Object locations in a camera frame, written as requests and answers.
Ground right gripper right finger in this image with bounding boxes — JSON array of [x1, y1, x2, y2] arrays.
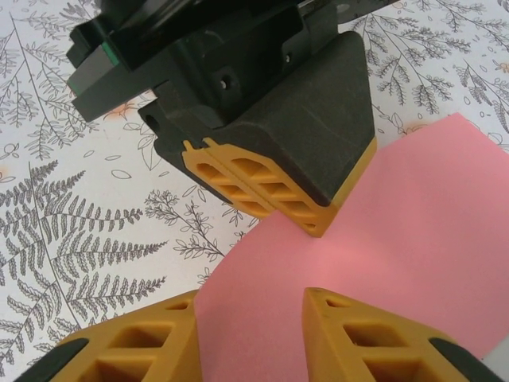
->
[[301, 286, 509, 382]]

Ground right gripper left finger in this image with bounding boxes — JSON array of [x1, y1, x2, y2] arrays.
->
[[15, 289, 200, 382]]

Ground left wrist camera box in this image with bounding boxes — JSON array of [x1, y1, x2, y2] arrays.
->
[[65, 19, 178, 123]]

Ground floral patterned table mat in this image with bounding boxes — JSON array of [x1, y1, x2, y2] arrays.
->
[[0, 0, 509, 382]]

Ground pink cloth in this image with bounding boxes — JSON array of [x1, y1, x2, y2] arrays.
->
[[194, 112, 509, 357]]

